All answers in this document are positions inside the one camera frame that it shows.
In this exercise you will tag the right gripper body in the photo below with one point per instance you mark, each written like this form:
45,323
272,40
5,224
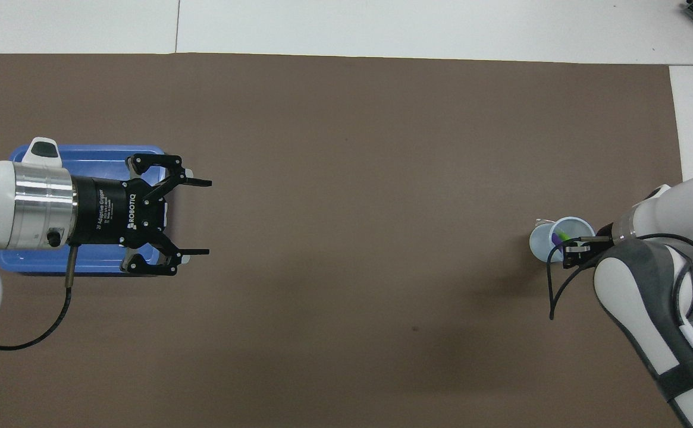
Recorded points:
597,245

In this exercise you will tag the pale blue cup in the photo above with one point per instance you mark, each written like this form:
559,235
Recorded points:
542,244

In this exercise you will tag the blue plastic tray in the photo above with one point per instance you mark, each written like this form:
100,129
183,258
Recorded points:
102,163

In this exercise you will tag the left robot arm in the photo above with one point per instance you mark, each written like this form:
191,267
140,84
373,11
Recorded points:
1,202

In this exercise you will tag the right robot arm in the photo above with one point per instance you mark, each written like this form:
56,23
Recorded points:
649,285

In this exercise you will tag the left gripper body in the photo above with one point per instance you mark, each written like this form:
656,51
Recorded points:
108,211

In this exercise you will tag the purple pen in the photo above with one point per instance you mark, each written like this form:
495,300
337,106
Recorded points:
556,239

